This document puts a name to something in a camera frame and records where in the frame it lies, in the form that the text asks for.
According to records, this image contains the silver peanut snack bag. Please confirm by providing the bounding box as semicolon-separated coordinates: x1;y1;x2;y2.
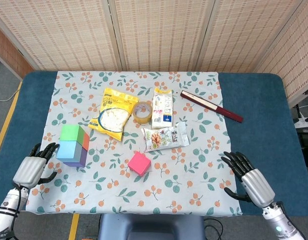
141;121;191;153

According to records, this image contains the green foam cube block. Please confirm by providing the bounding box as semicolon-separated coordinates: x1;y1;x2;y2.
59;124;86;146

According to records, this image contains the white snack packet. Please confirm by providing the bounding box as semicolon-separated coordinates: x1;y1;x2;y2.
151;87;174;130

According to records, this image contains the white power strip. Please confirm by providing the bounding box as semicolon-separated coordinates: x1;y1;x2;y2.
294;116;308;129

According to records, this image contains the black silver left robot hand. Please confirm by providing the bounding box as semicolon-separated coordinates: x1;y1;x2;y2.
12;142;60;189

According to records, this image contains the yellow marshmallow bag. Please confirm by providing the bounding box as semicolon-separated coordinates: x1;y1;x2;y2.
88;87;139;142

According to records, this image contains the clear brown tape roll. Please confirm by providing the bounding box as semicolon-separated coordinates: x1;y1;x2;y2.
132;101;154;125

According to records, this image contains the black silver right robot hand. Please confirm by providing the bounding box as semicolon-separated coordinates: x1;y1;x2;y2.
220;151;276;208

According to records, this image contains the orange foam cube block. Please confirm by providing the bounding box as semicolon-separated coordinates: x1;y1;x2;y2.
82;133;91;152

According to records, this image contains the pink foam cube block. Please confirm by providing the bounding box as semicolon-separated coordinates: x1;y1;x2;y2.
127;150;152;177

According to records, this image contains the black floor cable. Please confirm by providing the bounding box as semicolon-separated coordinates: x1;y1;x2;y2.
203;218;226;240

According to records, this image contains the light blue foam cube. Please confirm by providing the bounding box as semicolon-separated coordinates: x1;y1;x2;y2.
55;140;83;161

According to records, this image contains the dark red folded fan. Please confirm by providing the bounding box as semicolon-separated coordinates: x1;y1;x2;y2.
180;90;244;124

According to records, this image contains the floral printed tablecloth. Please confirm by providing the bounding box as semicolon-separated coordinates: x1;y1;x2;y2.
25;70;244;216

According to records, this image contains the woven bamboo folding screen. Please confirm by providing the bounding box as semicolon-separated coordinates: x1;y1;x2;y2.
0;0;308;102

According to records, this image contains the white floor cable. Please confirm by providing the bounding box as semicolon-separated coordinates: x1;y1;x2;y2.
0;88;19;102

